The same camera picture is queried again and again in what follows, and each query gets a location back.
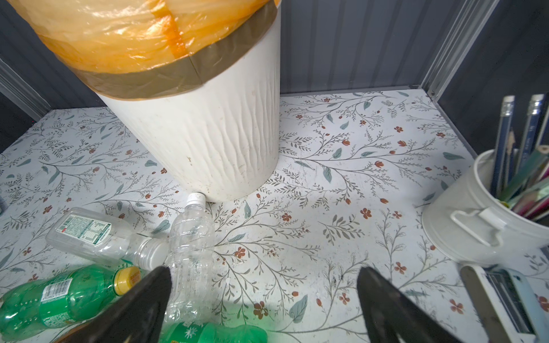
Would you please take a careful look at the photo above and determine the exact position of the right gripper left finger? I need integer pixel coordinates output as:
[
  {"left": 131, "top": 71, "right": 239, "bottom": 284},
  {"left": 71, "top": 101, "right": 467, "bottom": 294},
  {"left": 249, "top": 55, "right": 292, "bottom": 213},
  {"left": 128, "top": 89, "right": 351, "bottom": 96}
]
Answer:
[{"left": 57, "top": 267, "right": 172, "bottom": 343}]

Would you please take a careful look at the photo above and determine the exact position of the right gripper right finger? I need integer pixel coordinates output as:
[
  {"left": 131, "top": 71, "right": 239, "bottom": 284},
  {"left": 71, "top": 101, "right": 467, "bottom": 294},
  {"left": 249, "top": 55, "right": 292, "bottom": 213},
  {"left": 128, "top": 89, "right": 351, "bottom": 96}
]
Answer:
[{"left": 357, "top": 267, "right": 460, "bottom": 342}]

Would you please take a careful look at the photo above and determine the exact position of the white ribbed trash bin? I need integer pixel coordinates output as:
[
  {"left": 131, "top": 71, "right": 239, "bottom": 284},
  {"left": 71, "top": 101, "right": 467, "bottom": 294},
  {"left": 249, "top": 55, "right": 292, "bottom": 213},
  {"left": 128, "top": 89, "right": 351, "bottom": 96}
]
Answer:
[{"left": 103, "top": 1, "right": 281, "bottom": 202}]

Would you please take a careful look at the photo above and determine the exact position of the orange bin liner bag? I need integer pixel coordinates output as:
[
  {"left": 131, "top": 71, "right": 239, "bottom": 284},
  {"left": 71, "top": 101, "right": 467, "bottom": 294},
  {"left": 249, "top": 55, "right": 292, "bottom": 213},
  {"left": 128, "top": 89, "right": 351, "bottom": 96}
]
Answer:
[{"left": 11, "top": 1, "right": 280, "bottom": 100}]

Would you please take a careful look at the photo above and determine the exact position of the green bottle white cap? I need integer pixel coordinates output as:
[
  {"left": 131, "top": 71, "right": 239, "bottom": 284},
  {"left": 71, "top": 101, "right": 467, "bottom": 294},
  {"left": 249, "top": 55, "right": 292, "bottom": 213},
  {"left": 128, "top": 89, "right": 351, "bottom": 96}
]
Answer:
[{"left": 159, "top": 323, "right": 268, "bottom": 343}]

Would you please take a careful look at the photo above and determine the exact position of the green bottle yellow cap upper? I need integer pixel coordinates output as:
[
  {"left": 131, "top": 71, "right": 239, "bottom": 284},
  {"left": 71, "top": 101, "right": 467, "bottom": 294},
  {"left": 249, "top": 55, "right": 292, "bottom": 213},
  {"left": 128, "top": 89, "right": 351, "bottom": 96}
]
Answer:
[{"left": 1, "top": 264, "right": 142, "bottom": 342}]

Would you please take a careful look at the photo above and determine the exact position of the tall clear ribbed bottle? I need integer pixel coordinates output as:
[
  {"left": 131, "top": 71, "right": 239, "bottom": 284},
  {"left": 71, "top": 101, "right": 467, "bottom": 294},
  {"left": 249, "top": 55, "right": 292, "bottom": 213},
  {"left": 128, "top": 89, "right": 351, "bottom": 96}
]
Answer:
[{"left": 164, "top": 193, "right": 216, "bottom": 324}]

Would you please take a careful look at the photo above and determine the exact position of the square clear bottle green label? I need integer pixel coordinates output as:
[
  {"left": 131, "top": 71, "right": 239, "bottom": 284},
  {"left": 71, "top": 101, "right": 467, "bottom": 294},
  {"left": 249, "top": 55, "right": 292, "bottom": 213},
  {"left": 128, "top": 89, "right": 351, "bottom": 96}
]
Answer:
[{"left": 46, "top": 207, "right": 170, "bottom": 271}]

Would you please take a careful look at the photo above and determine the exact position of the white pencil cup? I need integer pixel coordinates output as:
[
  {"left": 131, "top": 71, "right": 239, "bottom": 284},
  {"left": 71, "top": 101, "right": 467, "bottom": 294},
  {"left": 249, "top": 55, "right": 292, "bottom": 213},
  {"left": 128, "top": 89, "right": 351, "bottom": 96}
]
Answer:
[{"left": 421, "top": 150, "right": 548, "bottom": 267}]

